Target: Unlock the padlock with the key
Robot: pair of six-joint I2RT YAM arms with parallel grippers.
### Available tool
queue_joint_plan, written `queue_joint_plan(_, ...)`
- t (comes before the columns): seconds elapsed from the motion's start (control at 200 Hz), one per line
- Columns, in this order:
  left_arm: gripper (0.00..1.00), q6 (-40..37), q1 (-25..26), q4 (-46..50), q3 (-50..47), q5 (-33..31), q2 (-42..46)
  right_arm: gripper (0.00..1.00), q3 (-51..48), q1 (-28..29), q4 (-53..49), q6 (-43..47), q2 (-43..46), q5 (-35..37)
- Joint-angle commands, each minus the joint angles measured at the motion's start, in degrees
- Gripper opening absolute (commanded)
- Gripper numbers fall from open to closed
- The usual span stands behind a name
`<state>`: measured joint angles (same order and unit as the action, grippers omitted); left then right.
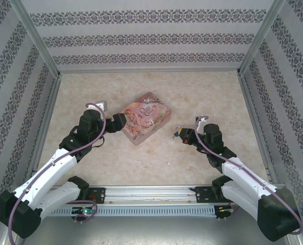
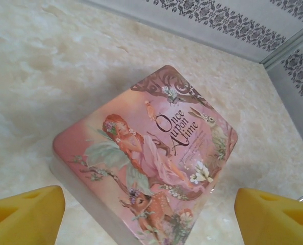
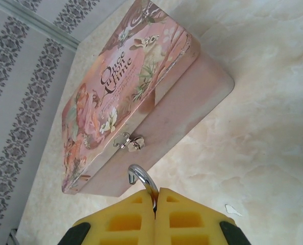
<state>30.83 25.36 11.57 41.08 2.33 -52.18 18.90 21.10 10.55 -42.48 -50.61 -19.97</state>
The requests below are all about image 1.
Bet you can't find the pink fairy tin box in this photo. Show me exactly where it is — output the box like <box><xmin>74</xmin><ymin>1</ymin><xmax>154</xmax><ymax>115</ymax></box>
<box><xmin>120</xmin><ymin>91</ymin><xmax>173</xmax><ymax>147</ymax></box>

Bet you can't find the small circuit board green light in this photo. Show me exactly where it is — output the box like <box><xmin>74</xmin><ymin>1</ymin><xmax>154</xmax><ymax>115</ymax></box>
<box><xmin>71</xmin><ymin>207</ymin><xmax>95</xmax><ymax>216</ymax></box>

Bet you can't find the thin black cable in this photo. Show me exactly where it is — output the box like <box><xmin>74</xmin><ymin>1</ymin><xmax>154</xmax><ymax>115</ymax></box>
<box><xmin>90</xmin><ymin>136</ymin><xmax>105</xmax><ymax>149</ymax></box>

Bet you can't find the aluminium frame bottom bar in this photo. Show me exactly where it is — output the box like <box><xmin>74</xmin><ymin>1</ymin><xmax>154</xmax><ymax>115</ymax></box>
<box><xmin>59</xmin><ymin>67</ymin><xmax>241</xmax><ymax>75</ymax></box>

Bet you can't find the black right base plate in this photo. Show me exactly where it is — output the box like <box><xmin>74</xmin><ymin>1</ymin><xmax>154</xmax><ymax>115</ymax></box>
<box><xmin>194</xmin><ymin>186</ymin><xmax>216</xmax><ymax>204</ymax></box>

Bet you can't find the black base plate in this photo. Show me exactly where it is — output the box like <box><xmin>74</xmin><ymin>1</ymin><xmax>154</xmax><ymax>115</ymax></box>
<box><xmin>87</xmin><ymin>187</ymin><xmax>107</xmax><ymax>205</ymax></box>
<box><xmin>194</xmin><ymin>186</ymin><xmax>216</xmax><ymax>204</ymax></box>

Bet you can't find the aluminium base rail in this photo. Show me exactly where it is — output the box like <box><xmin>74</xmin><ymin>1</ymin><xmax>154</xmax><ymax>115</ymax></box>
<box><xmin>49</xmin><ymin>185</ymin><xmax>234</xmax><ymax>205</ymax></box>

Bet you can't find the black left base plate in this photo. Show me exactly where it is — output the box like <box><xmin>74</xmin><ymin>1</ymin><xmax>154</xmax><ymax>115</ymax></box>
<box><xmin>87</xmin><ymin>187</ymin><xmax>107</xmax><ymax>205</ymax></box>

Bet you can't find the white slotted cable duct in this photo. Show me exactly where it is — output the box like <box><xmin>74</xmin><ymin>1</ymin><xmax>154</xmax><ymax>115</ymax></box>
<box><xmin>48</xmin><ymin>205</ymin><xmax>216</xmax><ymax>217</ymax></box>

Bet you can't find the aluminium frame post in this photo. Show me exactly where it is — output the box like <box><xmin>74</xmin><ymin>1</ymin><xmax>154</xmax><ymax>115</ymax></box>
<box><xmin>238</xmin><ymin>0</ymin><xmax>287</xmax><ymax>76</ymax></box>
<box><xmin>10</xmin><ymin>0</ymin><xmax>62</xmax><ymax>79</ymax></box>

